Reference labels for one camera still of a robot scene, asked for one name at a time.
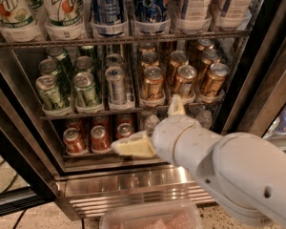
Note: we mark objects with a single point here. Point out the left clear water bottle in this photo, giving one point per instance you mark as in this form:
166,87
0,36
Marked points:
150,123

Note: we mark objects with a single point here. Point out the front right red can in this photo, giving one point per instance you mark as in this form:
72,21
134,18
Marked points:
124,130

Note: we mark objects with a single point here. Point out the steel fridge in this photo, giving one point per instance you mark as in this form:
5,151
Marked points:
92,184

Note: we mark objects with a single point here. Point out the left white drink bottle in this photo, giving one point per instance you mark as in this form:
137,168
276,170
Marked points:
192,15

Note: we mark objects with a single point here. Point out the right clear water bottle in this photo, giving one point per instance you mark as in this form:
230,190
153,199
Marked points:
205,119

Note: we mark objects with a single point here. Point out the red can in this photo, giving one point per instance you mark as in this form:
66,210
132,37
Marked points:
75,144
124,130
100,138

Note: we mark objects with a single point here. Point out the front left red can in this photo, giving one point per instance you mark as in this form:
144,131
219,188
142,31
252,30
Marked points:
75,144

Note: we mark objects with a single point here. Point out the right 7up bottle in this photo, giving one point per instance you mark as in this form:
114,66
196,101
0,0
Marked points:
65,19

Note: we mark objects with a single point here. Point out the white drink bottle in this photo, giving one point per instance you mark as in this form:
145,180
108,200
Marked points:
227,15
192,15

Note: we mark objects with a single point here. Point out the right white drink bottle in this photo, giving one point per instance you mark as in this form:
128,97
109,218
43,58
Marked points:
227,15

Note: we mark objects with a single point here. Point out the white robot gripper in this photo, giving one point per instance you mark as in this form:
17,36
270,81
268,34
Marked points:
169,133

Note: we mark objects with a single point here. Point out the green can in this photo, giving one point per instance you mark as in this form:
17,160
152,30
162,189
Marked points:
85,87
52,96
84,64
61,55
52,67

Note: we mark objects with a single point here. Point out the left 7up bottle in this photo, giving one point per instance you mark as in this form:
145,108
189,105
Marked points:
19,20

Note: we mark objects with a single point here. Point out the clear plastic container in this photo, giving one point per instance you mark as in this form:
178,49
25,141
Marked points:
174,214

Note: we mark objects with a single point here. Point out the front middle red can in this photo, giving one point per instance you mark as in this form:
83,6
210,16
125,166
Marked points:
100,138

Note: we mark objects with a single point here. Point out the front middle gold can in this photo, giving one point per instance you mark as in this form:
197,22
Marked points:
184,81

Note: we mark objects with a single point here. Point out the front left gold can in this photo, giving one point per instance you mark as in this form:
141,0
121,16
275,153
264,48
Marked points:
152,85

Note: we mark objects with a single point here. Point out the left blue pepsi bottle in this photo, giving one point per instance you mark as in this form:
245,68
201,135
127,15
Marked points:
109,18

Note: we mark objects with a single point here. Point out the middle left green can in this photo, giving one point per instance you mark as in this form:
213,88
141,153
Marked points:
52,67

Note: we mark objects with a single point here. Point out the clear water bottle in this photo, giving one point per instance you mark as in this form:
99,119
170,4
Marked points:
205,119
150,123

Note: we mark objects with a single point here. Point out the blue pepsi bottle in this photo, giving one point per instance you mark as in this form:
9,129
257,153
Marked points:
151,15
109,18

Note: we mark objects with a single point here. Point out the front right gold can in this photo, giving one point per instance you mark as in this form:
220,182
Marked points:
214,80

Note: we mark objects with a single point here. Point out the back left green can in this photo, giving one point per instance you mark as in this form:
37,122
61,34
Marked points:
61,55

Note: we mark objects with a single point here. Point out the middle right green can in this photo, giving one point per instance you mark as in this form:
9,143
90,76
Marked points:
84,64

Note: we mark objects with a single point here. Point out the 7up bottle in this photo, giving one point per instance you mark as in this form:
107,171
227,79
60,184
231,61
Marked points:
19,20
65,19

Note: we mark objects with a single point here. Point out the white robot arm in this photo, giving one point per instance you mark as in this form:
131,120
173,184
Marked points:
244,173

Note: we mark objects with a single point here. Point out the gold can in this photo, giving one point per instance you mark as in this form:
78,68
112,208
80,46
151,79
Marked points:
177,59
152,85
184,81
214,80
149,59
207,58

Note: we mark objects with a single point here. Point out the silver redbull can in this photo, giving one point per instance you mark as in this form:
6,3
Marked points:
116,84
114,60

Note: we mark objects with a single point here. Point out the front right green can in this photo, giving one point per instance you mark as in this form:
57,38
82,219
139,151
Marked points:
85,87

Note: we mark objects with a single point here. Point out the front left green can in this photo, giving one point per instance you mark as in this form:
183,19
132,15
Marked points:
52,96

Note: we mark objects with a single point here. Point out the right blue pepsi bottle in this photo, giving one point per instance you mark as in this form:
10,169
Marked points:
151,15

